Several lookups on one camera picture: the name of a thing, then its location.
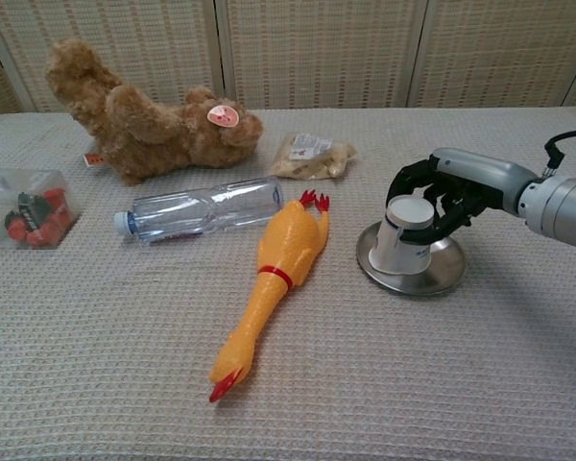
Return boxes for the white paper cup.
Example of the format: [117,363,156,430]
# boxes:
[368,194,436,276]

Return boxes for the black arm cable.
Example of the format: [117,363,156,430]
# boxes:
[543,128,576,170]

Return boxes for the clear plastic water bottle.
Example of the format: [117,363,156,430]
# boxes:
[113,176,286,244]

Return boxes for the clear box with toy blocks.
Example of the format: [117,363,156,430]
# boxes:
[0,167,84,250]

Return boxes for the brown plush teddy bear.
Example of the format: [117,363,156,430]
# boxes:
[45,38,265,186]

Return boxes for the beige woven tablecloth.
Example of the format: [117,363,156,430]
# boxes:
[0,106,576,461]

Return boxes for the yellow rubber chicken toy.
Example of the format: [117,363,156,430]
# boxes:
[208,189,331,403]

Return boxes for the clear snack bag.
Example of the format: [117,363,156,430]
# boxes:
[268,133,359,182]

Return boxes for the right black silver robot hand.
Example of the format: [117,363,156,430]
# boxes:
[385,147,541,244]

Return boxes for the round metal plate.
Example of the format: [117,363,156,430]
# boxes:
[355,221,467,296]

